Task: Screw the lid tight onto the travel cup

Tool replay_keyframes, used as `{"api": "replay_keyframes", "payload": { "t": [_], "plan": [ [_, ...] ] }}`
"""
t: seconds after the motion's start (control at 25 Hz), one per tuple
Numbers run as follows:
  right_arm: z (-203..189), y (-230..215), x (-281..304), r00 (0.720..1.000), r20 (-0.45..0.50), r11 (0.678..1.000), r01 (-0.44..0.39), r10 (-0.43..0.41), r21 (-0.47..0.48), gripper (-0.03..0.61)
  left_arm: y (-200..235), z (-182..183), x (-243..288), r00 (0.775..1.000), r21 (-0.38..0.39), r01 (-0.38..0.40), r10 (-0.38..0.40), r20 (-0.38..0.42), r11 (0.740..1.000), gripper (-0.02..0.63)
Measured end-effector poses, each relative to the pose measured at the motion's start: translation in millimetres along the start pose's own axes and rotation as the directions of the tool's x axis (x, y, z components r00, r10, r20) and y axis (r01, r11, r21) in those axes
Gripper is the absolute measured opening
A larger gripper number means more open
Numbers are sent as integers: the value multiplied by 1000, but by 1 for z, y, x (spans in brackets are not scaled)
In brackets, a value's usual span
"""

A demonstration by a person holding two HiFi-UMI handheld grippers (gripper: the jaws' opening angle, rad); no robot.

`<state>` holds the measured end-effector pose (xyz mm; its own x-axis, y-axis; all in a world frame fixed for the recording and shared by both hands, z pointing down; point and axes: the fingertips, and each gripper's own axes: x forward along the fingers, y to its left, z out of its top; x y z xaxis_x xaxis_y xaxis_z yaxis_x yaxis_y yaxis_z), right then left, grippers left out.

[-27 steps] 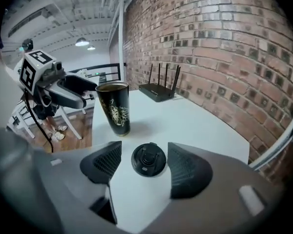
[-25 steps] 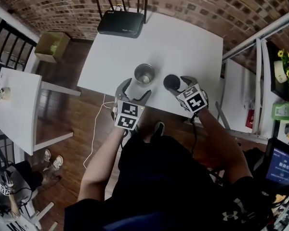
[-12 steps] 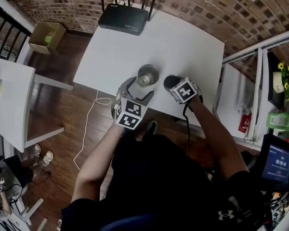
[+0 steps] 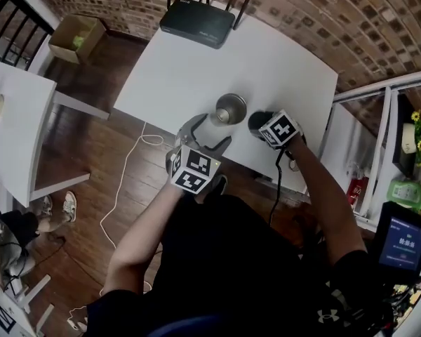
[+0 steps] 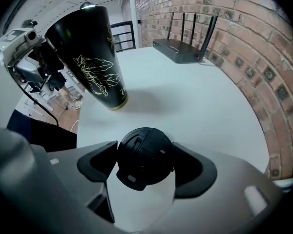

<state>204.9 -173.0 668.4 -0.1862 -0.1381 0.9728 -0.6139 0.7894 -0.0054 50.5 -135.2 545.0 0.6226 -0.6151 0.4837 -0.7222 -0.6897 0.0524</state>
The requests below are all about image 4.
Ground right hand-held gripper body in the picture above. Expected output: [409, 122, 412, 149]
[253, 109, 307, 152]

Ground white board with black print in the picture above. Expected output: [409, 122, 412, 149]
[0, 291, 36, 337]

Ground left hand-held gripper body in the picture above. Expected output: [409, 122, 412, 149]
[165, 117, 222, 194]

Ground steel travel cup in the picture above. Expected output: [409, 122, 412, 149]
[208, 93, 248, 128]

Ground person's left forearm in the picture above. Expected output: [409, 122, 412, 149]
[102, 180, 197, 296]

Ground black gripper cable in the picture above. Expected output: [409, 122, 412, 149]
[268, 148, 295, 226]

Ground white power plug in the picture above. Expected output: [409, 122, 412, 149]
[67, 315, 89, 331]

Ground green wipes packet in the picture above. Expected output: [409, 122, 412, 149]
[387, 178, 421, 214]

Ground black screen device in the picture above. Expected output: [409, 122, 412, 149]
[373, 201, 421, 283]

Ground red packet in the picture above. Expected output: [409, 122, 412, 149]
[348, 177, 370, 207]

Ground white box device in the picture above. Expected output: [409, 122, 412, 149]
[401, 122, 418, 154]

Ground white cable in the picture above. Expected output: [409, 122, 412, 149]
[98, 121, 165, 296]

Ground white frame stand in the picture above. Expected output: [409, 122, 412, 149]
[13, 274, 55, 337]

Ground white shelf rack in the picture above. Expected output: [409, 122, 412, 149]
[331, 67, 421, 233]

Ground person's right forearm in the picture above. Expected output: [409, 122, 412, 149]
[283, 136, 368, 265]

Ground black router with antennas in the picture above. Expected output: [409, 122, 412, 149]
[159, 0, 253, 51]

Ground person's black shoe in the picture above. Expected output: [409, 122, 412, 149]
[209, 173, 229, 197]

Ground cardboard box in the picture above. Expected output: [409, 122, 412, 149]
[48, 13, 108, 65]

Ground person's black clothing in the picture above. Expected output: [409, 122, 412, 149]
[86, 193, 396, 337]

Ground black travel cup lid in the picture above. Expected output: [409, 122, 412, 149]
[248, 110, 275, 139]

